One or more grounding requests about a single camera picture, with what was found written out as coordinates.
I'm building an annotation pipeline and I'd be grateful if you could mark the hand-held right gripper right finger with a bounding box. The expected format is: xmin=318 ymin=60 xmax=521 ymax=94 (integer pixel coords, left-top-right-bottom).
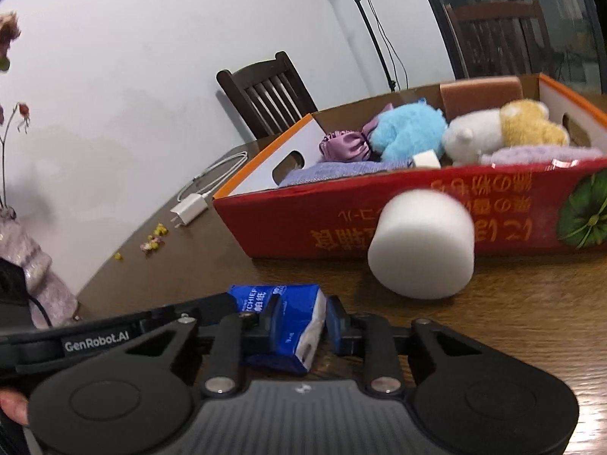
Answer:
xmin=326 ymin=296 xmax=485 ymax=395

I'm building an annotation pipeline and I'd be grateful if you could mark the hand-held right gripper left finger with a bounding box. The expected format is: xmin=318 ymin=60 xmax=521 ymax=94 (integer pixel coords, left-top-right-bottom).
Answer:
xmin=124 ymin=294 xmax=284 ymax=396

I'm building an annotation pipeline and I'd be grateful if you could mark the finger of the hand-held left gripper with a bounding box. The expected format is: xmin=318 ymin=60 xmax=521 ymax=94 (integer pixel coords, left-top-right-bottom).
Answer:
xmin=151 ymin=293 xmax=239 ymax=328

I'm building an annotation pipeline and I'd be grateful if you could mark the blue tissue pack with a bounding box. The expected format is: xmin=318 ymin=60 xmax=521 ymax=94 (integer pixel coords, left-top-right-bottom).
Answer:
xmin=228 ymin=283 xmax=328 ymax=374

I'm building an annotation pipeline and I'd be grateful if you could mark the red cardboard box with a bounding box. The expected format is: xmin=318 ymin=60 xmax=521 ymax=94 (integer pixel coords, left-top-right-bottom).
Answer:
xmin=212 ymin=73 xmax=607 ymax=260

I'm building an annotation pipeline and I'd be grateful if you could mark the white foam cylinder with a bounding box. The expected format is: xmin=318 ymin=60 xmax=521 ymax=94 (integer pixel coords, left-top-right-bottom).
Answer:
xmin=367 ymin=188 xmax=476 ymax=300

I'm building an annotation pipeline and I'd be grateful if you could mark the purple satin pouch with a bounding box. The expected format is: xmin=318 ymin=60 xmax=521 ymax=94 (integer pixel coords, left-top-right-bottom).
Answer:
xmin=318 ymin=103 xmax=394 ymax=163

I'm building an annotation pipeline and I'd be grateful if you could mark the small white sponge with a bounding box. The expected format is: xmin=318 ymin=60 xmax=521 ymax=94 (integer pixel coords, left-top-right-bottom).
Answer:
xmin=412 ymin=150 xmax=442 ymax=169

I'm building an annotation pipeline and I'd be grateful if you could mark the light blue plush toy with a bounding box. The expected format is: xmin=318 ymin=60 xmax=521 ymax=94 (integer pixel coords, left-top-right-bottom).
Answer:
xmin=363 ymin=99 xmax=449 ymax=164

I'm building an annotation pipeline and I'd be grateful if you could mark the person's left hand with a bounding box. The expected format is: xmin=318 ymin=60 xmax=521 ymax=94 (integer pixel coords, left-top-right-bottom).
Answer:
xmin=0 ymin=388 xmax=30 ymax=426

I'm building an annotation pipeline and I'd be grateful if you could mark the pink fuzzy cloth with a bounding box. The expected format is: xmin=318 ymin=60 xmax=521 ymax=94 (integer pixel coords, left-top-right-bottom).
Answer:
xmin=0 ymin=209 xmax=79 ymax=329

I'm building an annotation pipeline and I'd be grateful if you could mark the black device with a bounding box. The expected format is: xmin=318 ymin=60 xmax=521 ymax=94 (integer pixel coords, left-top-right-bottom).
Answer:
xmin=0 ymin=258 xmax=30 ymax=328

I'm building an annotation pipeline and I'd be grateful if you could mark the white charger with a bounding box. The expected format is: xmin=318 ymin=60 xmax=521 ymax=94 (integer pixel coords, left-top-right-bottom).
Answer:
xmin=171 ymin=193 xmax=209 ymax=228

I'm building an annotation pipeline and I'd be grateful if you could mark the blue-purple folded towel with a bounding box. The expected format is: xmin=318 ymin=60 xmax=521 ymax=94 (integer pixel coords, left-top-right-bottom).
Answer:
xmin=279 ymin=158 xmax=414 ymax=187

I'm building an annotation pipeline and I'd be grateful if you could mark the dark wooden slatted chair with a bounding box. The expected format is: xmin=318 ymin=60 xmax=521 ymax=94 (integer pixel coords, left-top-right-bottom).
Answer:
xmin=217 ymin=51 xmax=319 ymax=140

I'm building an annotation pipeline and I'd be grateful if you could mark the white and yellow plush toy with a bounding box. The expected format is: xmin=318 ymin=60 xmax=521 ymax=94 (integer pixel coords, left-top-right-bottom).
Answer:
xmin=442 ymin=99 xmax=571 ymax=168

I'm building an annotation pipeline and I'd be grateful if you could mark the studio light on stand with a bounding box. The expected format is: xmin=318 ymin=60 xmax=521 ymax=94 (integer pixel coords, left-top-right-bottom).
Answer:
xmin=327 ymin=0 xmax=411 ymax=92

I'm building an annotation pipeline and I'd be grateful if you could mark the dried flower branch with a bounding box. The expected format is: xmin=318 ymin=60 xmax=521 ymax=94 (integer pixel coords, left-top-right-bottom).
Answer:
xmin=0 ymin=12 xmax=33 ymax=221

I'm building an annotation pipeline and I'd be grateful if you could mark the brown wooden chair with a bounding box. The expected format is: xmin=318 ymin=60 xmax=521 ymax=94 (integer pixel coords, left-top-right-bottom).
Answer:
xmin=445 ymin=0 xmax=558 ymax=79

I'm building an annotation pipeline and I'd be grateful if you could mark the white charger cable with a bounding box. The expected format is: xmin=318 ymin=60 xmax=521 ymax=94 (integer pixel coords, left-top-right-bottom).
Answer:
xmin=178 ymin=152 xmax=248 ymax=202

